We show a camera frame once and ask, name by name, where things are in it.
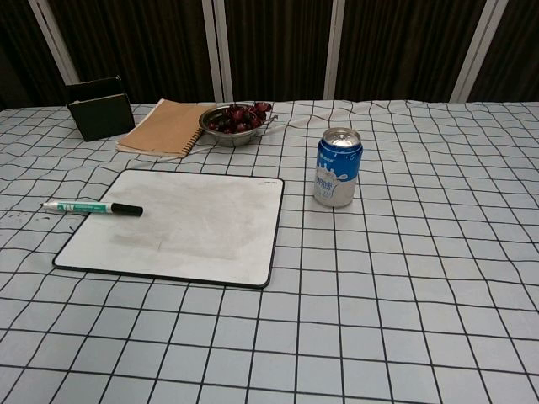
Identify whiteboard marker with black cap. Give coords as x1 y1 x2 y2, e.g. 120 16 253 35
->
40 200 144 218

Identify brown spiral notebook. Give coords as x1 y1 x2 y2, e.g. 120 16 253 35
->
115 98 216 159

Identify black box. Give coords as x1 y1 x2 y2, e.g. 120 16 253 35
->
65 75 136 142

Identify white frame post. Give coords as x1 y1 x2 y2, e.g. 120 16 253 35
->
323 0 346 101
200 0 234 104
27 0 81 85
448 0 499 104

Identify blue and white drink can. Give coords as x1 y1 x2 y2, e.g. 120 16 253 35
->
312 127 364 209

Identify white checked tablecloth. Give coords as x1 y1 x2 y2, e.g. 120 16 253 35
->
0 98 539 404

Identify white dry-erase board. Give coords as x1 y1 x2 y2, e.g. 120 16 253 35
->
52 169 286 290

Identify dark red cherries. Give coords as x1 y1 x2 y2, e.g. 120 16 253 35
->
208 101 273 135

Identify steel bowl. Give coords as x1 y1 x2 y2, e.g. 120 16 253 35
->
198 104 277 148

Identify dark curtain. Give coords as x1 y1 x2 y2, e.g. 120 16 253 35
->
0 0 539 111

